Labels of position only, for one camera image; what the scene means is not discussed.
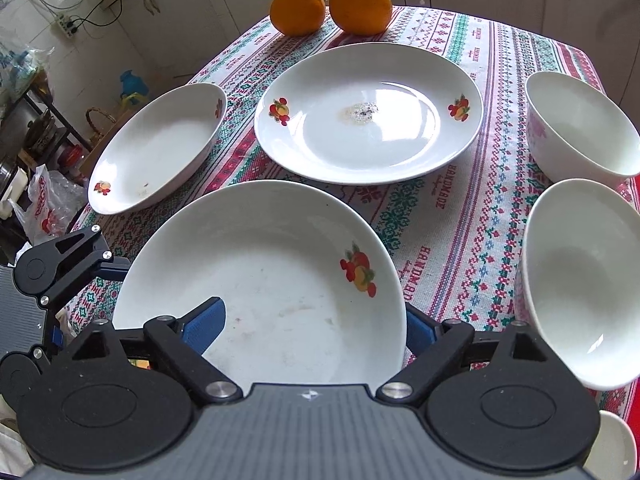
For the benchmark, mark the orange with green leaves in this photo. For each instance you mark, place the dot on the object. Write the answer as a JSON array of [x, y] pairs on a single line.
[[297, 10]]

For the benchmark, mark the clear plastic bag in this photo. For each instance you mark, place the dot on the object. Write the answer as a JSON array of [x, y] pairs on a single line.
[[20, 70]]

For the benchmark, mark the wicker basket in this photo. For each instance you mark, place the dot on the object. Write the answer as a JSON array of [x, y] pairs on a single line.
[[100, 145]]

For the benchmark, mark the blue plastic object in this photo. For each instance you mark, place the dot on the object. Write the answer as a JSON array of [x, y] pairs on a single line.
[[132, 85]]

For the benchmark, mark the large bumpy orange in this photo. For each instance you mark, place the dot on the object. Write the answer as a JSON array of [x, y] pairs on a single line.
[[360, 5]]

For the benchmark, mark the metal pot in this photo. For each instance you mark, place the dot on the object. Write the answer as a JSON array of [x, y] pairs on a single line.
[[40, 132]]

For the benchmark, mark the white garment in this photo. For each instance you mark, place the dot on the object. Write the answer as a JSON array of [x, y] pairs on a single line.
[[10, 450]]

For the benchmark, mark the dark metal shelf rack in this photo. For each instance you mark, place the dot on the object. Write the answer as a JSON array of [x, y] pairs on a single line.
[[20, 125]]

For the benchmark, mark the patterned red green tablecloth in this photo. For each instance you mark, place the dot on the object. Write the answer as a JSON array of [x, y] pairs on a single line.
[[450, 230]]

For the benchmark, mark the stained white fruit-print plate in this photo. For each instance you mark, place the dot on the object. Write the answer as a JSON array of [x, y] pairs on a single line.
[[400, 140]]

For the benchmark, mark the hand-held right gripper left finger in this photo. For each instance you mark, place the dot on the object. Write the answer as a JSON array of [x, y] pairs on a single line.
[[205, 327]]

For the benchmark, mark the white power strip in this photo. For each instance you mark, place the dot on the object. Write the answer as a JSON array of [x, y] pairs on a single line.
[[66, 25]]

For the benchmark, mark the white pink-floral bowl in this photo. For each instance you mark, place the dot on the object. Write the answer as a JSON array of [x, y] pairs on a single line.
[[575, 285], [575, 130], [610, 445]]

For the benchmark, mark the red jar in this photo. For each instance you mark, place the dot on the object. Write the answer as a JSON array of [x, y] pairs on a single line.
[[70, 157]]

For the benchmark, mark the white red-print plastic bag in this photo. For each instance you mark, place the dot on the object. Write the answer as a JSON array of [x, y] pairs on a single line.
[[42, 200]]

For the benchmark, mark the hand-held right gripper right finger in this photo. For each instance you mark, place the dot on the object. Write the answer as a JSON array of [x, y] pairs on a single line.
[[420, 332]]

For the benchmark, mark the white kitchen cabinets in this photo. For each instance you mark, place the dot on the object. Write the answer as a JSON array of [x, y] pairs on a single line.
[[200, 5]]

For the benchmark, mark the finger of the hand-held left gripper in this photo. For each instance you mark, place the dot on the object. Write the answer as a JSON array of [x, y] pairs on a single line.
[[117, 270], [56, 337]]

